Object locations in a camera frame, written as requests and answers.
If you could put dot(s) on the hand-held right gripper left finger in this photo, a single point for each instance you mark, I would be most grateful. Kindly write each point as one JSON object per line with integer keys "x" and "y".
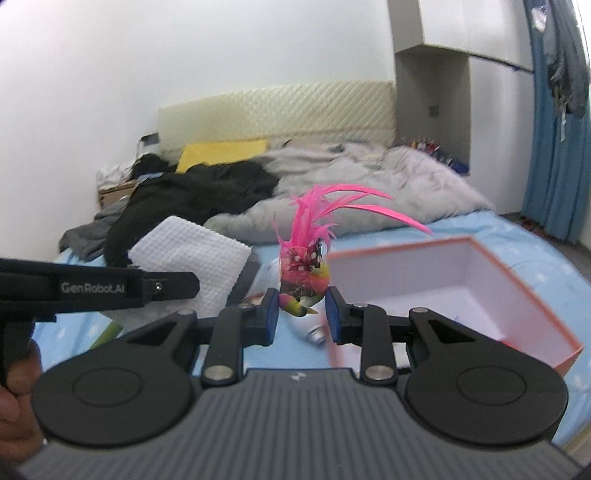
{"x": 270, "y": 318}

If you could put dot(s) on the white crumpled cloth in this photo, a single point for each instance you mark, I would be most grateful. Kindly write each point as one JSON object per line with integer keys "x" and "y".
{"x": 111, "y": 175}

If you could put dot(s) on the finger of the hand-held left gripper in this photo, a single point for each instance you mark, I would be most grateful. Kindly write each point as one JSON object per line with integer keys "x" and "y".
{"x": 175, "y": 286}

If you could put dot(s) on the white built-in wardrobe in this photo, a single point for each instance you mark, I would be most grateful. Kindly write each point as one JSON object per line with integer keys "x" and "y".
{"x": 438, "y": 74}

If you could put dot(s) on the blue star bed sheet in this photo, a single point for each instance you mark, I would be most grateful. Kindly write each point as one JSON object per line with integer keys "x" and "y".
{"x": 531, "y": 258}

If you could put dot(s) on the blue curtain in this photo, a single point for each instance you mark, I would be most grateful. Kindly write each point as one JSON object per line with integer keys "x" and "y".
{"x": 554, "y": 175}

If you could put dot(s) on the pink feather bird toy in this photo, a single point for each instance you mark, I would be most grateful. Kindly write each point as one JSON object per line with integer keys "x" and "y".
{"x": 300, "y": 272}

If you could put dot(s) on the dark grey clothing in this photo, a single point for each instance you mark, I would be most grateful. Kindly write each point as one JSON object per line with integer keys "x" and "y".
{"x": 83, "y": 237}

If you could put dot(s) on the black wall charger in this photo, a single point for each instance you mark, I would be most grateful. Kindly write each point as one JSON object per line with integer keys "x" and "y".
{"x": 150, "y": 138}

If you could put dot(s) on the cream quilted headboard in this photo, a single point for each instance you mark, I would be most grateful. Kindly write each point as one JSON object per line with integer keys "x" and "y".
{"x": 277, "y": 115}

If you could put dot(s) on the white embossed paper towel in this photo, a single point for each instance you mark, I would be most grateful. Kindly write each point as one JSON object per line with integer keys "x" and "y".
{"x": 194, "y": 244}

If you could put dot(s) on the yellow pillow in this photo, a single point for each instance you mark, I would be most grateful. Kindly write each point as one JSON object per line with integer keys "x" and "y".
{"x": 217, "y": 154}

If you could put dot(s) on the hanging grey clothes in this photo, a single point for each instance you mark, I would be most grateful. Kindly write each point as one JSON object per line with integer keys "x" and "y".
{"x": 570, "y": 55}

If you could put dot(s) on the person's left hand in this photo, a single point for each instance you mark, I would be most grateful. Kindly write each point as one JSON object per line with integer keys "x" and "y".
{"x": 18, "y": 415}

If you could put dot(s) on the white plastic bottle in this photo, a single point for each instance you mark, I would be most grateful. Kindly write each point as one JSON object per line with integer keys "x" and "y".
{"x": 305, "y": 330}

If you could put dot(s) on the colourful small items row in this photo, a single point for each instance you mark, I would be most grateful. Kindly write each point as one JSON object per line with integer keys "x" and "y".
{"x": 436, "y": 154}

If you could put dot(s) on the brown cardboard box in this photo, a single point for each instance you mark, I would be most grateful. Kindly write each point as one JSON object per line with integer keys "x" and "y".
{"x": 113, "y": 197}

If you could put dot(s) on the black clothing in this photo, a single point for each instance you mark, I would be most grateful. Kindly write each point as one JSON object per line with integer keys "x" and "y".
{"x": 184, "y": 198}

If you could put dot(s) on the light grey duvet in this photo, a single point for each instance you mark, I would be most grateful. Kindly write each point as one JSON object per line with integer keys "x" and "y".
{"x": 392, "y": 184}

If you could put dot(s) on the dark wall switch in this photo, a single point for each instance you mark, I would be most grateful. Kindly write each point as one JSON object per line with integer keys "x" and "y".
{"x": 434, "y": 110}

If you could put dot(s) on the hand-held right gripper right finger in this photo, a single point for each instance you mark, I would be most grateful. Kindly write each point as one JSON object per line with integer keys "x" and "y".
{"x": 334, "y": 318}

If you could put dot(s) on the pink cardboard box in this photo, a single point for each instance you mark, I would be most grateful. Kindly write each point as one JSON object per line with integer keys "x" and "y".
{"x": 545, "y": 323}

